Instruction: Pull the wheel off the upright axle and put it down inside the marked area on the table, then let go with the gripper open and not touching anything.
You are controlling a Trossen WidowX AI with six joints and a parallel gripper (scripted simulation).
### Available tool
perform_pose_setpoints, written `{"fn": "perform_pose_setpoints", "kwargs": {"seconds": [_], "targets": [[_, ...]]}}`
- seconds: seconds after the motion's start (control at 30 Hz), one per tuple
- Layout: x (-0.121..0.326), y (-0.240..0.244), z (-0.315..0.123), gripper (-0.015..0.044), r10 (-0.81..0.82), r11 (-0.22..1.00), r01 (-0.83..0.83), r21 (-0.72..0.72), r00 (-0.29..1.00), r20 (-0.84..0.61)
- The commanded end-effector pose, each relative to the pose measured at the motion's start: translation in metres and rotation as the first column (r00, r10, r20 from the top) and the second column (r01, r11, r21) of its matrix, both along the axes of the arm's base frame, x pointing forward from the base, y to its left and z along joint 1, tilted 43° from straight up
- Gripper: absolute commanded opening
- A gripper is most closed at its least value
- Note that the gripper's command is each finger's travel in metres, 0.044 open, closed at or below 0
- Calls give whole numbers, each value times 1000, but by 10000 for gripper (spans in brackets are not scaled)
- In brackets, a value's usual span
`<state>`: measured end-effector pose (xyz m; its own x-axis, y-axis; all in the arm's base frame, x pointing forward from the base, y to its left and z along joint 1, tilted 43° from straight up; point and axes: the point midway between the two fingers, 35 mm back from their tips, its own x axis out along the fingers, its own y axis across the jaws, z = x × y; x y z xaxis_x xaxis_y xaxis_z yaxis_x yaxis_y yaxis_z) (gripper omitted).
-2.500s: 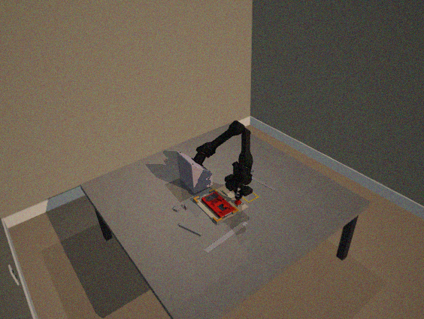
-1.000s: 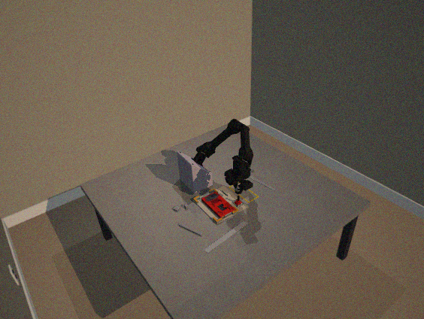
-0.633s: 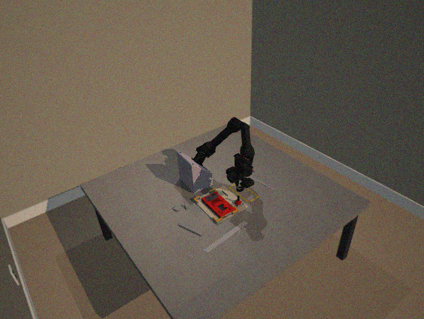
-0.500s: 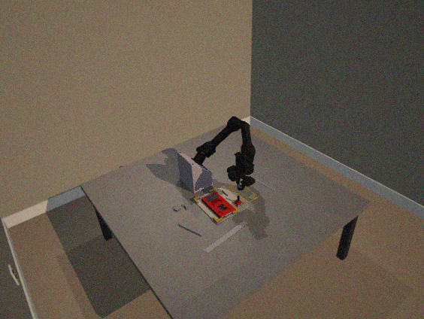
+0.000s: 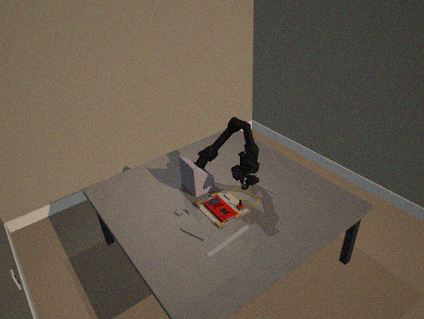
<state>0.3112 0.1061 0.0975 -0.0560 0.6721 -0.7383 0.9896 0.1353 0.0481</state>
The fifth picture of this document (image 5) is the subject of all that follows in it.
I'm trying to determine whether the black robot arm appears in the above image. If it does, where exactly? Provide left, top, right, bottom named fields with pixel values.
left=194, top=117, right=259, bottom=181

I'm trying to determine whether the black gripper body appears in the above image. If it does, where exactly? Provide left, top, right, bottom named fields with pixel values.
left=231, top=165, right=259, bottom=186

